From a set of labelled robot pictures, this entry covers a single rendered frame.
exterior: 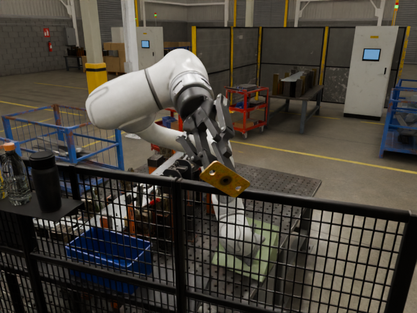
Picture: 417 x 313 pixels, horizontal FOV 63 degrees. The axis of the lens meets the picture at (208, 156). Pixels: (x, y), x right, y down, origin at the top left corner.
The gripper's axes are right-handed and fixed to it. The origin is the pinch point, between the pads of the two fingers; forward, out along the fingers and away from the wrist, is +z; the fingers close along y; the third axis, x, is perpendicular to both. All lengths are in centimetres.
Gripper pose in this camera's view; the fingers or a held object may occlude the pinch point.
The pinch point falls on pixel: (218, 163)
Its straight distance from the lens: 55.5
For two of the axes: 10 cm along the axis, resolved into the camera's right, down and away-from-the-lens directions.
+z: 2.3, 6.1, -7.6
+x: 6.9, 4.5, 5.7
